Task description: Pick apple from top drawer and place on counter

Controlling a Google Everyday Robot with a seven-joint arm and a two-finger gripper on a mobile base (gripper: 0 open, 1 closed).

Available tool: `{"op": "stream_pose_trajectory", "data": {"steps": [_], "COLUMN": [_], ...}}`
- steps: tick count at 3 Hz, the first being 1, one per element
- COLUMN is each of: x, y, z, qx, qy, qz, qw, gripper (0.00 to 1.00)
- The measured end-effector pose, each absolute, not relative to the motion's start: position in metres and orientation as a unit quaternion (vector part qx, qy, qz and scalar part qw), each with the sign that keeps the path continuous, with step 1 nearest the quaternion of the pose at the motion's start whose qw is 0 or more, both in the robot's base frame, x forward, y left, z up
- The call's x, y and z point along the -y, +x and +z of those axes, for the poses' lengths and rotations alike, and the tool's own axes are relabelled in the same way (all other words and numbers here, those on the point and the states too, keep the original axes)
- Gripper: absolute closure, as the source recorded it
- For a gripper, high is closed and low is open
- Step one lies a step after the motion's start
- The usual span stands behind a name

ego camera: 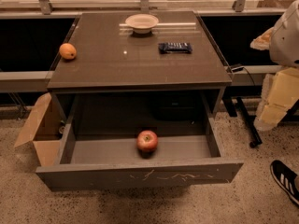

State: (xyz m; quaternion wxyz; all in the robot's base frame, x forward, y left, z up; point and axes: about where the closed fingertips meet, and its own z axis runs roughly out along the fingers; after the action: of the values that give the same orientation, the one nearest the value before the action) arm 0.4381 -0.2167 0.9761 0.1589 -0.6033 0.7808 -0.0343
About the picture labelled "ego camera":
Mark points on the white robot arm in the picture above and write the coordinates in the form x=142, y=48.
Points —
x=284, y=44

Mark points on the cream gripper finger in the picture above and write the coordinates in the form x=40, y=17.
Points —
x=279, y=93
x=262, y=42

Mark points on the orange fruit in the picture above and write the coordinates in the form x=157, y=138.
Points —
x=68, y=51

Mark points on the grey open drawer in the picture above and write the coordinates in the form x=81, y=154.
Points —
x=98, y=149

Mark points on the red apple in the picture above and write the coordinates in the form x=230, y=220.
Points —
x=147, y=141

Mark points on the black power adapter with cable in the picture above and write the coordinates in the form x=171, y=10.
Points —
x=239, y=67

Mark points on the grey cabinet counter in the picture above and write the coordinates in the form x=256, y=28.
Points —
x=111, y=58

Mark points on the dark blue snack bag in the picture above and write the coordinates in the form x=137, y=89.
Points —
x=175, y=47

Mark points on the brown cardboard box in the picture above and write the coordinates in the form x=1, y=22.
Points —
x=41, y=130

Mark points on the black metal stand leg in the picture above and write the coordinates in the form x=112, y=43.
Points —
x=232, y=107

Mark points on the black striped sneaker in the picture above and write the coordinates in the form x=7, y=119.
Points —
x=287, y=179

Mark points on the white bowl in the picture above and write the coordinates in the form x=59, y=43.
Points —
x=142, y=23

